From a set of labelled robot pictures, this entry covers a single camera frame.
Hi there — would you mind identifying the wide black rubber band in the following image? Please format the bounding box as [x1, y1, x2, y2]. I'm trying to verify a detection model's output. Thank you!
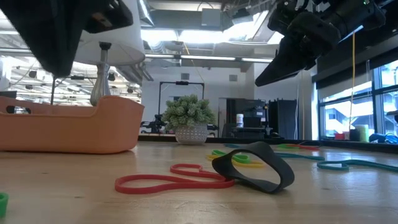
[211, 141, 295, 194]

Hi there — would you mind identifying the potted green artificial plant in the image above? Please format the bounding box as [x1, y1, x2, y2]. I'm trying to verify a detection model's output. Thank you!
[160, 94, 216, 146]

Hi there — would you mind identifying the black equipment rack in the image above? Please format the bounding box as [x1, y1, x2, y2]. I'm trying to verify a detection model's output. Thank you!
[225, 98, 268, 139]

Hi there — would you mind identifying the black background rig frame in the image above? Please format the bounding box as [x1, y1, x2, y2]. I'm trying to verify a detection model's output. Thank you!
[157, 80, 205, 108]
[50, 75, 94, 106]

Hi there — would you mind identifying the white shade silver table lamp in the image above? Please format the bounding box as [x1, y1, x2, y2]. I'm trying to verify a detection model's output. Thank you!
[73, 0, 146, 107]

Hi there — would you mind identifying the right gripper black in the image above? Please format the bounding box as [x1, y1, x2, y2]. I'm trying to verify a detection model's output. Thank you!
[254, 12, 342, 88]

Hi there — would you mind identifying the orange plastic bin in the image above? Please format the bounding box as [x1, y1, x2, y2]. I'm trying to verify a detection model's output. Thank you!
[0, 95, 146, 155]

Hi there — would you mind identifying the yellow rubber band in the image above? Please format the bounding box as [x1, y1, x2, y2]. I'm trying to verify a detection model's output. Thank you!
[206, 154, 266, 169]

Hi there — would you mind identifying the pale green roll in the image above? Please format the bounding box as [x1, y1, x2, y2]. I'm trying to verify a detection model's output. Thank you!
[355, 124, 370, 143]

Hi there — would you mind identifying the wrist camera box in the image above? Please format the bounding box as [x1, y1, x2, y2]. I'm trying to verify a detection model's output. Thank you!
[82, 0, 134, 34]
[267, 0, 301, 35]

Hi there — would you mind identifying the long ceiling light strip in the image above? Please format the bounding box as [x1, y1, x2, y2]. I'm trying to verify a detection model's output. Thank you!
[144, 53, 274, 65]

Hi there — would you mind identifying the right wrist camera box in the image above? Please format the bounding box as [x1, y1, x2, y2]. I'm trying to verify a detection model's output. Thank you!
[267, 0, 301, 35]

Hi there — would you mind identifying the yellow hanging cord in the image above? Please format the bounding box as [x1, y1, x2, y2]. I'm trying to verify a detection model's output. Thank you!
[348, 32, 357, 133]

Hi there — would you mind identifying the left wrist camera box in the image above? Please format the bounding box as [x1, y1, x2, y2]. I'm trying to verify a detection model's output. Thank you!
[82, 0, 134, 34]

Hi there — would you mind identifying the wide green rubber band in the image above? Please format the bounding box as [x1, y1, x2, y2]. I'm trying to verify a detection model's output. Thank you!
[0, 192, 9, 218]

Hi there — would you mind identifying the black aluminium table frame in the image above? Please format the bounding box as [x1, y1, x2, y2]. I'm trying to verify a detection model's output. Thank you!
[136, 134, 398, 154]

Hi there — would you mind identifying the blue bag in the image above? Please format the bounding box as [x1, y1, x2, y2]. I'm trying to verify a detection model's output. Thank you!
[369, 132, 398, 145]

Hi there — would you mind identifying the grey ceiling box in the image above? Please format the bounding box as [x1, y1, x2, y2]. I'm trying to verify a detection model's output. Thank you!
[201, 7, 222, 27]

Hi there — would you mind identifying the black cabinet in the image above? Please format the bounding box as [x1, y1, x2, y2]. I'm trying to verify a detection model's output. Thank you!
[267, 98, 299, 140]

